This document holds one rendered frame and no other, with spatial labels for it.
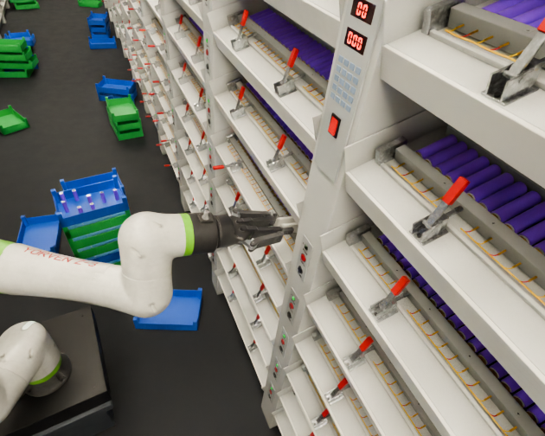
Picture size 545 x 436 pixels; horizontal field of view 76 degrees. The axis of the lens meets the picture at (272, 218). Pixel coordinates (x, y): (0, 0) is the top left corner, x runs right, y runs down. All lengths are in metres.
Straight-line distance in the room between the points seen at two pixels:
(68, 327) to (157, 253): 0.90
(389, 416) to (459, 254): 0.39
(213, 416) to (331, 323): 0.99
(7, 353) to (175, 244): 0.70
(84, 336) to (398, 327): 1.19
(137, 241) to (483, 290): 0.56
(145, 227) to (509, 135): 0.59
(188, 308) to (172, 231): 1.23
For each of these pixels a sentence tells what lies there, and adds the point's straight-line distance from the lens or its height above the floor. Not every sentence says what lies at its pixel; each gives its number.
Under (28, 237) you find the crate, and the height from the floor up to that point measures 0.00.
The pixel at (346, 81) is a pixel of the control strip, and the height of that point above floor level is 1.44.
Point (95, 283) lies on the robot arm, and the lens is 0.83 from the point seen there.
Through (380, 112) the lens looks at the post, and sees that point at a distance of 0.55.
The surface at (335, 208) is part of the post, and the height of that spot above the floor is 1.23.
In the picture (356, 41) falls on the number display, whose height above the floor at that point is 1.50.
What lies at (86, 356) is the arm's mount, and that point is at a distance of 1.50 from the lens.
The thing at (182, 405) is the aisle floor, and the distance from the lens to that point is 1.73.
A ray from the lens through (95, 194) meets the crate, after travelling 2.01.
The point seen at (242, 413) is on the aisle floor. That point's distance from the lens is 1.71.
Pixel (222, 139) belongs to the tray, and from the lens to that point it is 1.30.
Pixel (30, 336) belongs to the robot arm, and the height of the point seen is 0.60.
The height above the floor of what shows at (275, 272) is 0.75.
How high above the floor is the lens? 1.63
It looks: 43 degrees down
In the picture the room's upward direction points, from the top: 8 degrees clockwise
